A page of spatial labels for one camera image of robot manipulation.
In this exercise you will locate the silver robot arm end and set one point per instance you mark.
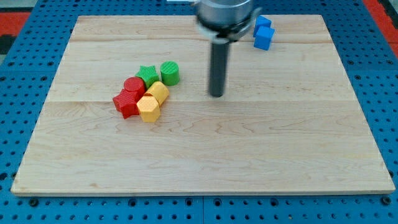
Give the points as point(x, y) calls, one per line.
point(225, 21)

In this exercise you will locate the yellow rounded block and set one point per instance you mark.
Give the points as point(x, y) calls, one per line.
point(159, 91)

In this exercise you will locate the yellow hexagon block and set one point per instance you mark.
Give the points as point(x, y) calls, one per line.
point(149, 109)

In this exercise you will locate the green cylinder block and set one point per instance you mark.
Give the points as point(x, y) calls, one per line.
point(170, 73)

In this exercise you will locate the green star block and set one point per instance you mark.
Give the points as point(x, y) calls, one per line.
point(148, 75)

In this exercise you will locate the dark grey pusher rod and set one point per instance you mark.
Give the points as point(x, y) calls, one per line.
point(218, 69)

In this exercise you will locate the red cylinder block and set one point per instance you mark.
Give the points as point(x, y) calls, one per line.
point(135, 85)

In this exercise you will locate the red star block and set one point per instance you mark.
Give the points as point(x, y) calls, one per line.
point(126, 103)

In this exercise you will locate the blue block behind cube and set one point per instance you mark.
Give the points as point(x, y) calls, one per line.
point(261, 21)

